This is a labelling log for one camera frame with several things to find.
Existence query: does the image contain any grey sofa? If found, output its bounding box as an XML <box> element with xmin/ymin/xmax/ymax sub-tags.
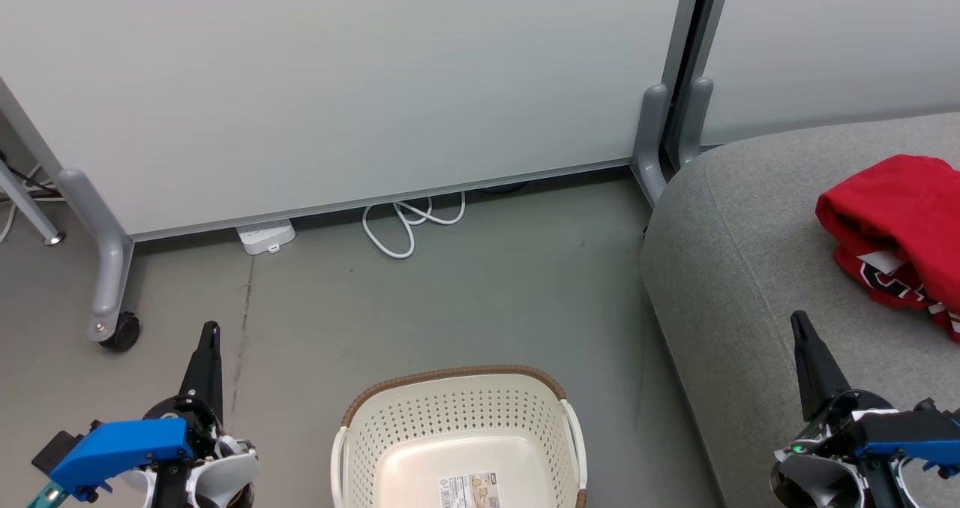
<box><xmin>639</xmin><ymin>112</ymin><xmax>960</xmax><ymax>508</ymax></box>

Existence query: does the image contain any red printed clothing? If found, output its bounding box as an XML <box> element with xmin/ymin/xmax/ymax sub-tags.
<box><xmin>814</xmin><ymin>154</ymin><xmax>960</xmax><ymax>344</ymax></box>

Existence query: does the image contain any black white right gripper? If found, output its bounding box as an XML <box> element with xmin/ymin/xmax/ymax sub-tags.
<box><xmin>771</xmin><ymin>311</ymin><xmax>913</xmax><ymax>508</ymax></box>

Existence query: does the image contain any white partition panel grey frame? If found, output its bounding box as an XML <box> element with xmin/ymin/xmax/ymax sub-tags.
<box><xmin>671</xmin><ymin>0</ymin><xmax>960</xmax><ymax>170</ymax></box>
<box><xmin>0</xmin><ymin>0</ymin><xmax>710</xmax><ymax>344</ymax></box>

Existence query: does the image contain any looped white floor cable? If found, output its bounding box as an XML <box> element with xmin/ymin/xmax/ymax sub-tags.
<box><xmin>361</xmin><ymin>191</ymin><xmax>467</xmax><ymax>260</ymax></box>

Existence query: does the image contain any white power strip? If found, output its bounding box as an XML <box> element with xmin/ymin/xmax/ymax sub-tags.
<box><xmin>235</xmin><ymin>218</ymin><xmax>296</xmax><ymax>256</ymax></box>

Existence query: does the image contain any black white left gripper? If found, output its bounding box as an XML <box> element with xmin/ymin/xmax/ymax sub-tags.
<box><xmin>118</xmin><ymin>320</ymin><xmax>260</xmax><ymax>508</ymax></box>

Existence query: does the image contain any printed paper label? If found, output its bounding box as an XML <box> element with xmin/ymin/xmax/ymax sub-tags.
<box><xmin>438</xmin><ymin>471</ymin><xmax>500</xmax><ymax>508</ymax></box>

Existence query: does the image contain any grey stand leg round foot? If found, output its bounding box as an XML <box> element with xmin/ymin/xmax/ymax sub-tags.
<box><xmin>0</xmin><ymin>155</ymin><xmax>66</xmax><ymax>247</ymax></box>

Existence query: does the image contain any cream perforated laundry basket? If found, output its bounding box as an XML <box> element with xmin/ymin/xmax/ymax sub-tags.
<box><xmin>330</xmin><ymin>365</ymin><xmax>589</xmax><ymax>508</ymax></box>

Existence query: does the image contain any black caster wheel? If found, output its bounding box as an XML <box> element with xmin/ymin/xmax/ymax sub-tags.
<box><xmin>99</xmin><ymin>311</ymin><xmax>142</xmax><ymax>353</ymax></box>

